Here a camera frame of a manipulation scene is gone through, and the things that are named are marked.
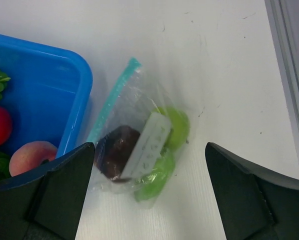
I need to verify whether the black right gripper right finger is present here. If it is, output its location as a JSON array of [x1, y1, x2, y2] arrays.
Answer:
[[205, 142, 299, 240]]

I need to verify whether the blue plastic bin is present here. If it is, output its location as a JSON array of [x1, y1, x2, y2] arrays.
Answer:
[[0, 34, 93, 156]]

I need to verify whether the green apple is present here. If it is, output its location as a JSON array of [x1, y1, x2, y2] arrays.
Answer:
[[152, 106, 190, 151]]

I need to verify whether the clear zip top bag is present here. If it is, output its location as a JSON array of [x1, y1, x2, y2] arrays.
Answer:
[[87, 58, 194, 208]]

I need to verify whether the dark red fruit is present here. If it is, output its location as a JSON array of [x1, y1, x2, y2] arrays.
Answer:
[[94, 125, 141, 184]]

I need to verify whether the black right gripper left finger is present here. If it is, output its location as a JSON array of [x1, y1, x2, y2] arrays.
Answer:
[[0, 142, 95, 240]]

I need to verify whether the pink peach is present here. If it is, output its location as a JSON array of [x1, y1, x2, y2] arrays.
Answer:
[[9, 141, 58, 177]]

